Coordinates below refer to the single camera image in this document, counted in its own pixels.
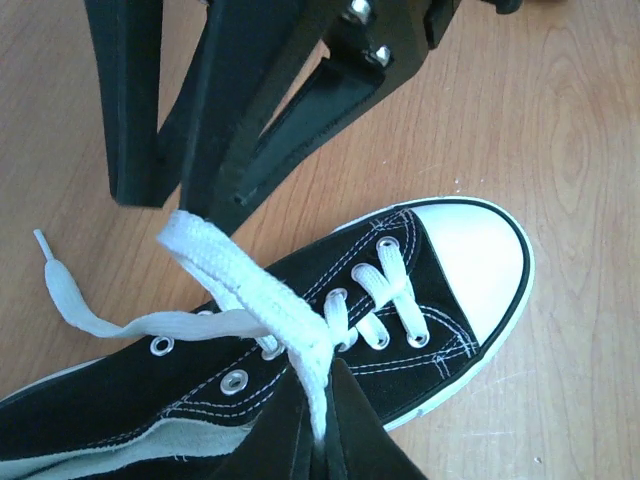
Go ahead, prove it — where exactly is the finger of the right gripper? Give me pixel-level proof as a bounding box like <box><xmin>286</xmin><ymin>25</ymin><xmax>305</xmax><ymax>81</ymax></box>
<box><xmin>179</xmin><ymin>1</ymin><xmax>429</xmax><ymax>233</ymax></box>
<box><xmin>84</xmin><ymin>0</ymin><xmax>163</xmax><ymax>208</ymax></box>

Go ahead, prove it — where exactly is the white shoelace of sneaker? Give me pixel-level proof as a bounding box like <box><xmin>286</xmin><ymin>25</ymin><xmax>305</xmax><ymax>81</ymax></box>
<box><xmin>32</xmin><ymin>209</ymin><xmax>431</xmax><ymax>446</ymax></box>

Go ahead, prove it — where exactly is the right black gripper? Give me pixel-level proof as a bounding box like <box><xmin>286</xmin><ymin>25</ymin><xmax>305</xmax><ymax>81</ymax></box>
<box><xmin>424</xmin><ymin>0</ymin><xmax>526</xmax><ymax>50</ymax></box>

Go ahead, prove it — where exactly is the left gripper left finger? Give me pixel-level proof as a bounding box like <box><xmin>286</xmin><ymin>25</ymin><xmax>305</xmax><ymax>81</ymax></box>
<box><xmin>210</xmin><ymin>369</ymin><xmax>313</xmax><ymax>480</ymax></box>

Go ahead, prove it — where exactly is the black sneaker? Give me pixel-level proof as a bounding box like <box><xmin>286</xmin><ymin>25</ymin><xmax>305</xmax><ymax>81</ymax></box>
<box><xmin>1</xmin><ymin>197</ymin><xmax>534</xmax><ymax>479</ymax></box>

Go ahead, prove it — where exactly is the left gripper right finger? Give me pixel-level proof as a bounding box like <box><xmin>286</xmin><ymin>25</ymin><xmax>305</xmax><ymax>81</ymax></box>
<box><xmin>331</xmin><ymin>359</ymin><xmax>426</xmax><ymax>479</ymax></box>

